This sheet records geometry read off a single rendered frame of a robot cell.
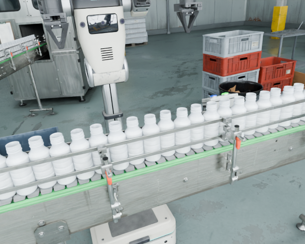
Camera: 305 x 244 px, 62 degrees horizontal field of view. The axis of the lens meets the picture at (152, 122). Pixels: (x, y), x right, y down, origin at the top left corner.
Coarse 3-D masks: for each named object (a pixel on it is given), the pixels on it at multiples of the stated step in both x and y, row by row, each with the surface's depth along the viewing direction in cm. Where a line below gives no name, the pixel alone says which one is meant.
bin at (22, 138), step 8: (48, 128) 131; (56, 128) 132; (8, 136) 125; (16, 136) 127; (24, 136) 128; (32, 136) 130; (48, 136) 132; (0, 144) 126; (24, 144) 130; (48, 144) 134; (0, 152) 127
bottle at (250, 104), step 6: (246, 96) 97; (252, 96) 95; (246, 102) 97; (252, 102) 96; (246, 108) 97; (252, 108) 96; (252, 114) 97; (246, 120) 99; (252, 120) 98; (246, 126) 100; (252, 126) 99; (246, 132) 101; (252, 132) 101
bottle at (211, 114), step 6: (210, 102) 92; (210, 108) 90; (216, 108) 91; (204, 114) 92; (210, 114) 91; (216, 114) 91; (204, 120) 93; (210, 120) 91; (204, 126) 93; (210, 126) 92; (216, 126) 92; (204, 132) 94; (210, 132) 93; (216, 132) 93; (204, 138) 95; (204, 144) 97; (210, 144) 95
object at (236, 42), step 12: (204, 36) 307; (216, 36) 289; (228, 36) 328; (240, 36) 286; (252, 36) 296; (204, 48) 313; (216, 48) 295; (228, 48) 286; (240, 48) 294; (252, 48) 303
